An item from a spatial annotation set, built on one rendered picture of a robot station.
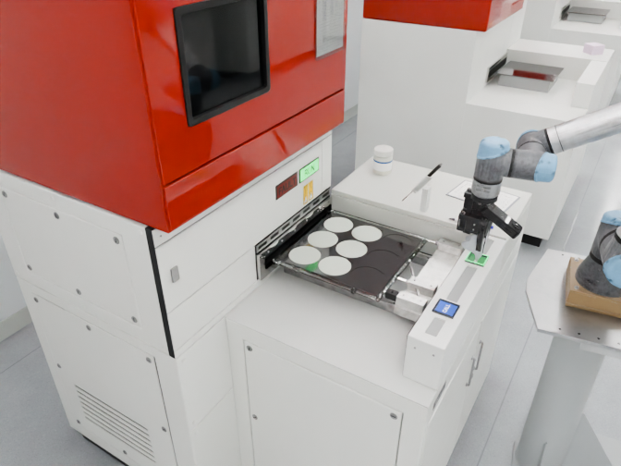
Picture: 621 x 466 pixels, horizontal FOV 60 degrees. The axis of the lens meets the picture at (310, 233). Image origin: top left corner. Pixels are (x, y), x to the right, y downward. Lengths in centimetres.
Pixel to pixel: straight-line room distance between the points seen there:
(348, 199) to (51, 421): 155
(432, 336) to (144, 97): 84
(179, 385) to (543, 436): 129
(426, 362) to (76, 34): 105
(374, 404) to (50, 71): 109
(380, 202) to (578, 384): 87
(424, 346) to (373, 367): 17
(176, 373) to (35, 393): 129
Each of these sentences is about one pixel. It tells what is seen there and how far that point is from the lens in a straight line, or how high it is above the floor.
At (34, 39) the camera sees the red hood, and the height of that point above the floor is 160.
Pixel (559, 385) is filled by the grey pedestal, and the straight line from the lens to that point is 202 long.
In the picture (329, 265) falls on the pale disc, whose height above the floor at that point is 90.
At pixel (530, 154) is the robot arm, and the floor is 130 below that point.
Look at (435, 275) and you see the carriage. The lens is 169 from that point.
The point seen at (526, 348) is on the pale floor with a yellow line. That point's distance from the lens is 287.
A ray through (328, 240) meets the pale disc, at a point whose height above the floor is 90.
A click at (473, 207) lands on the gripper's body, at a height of 113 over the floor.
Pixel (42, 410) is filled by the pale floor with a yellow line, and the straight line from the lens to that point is 268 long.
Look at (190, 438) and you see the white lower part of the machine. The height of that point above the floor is 49.
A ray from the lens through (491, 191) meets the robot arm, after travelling 150.
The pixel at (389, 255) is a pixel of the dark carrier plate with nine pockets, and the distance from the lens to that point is 172.
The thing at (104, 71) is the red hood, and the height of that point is 157.
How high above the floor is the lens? 186
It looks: 32 degrees down
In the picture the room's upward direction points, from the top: straight up
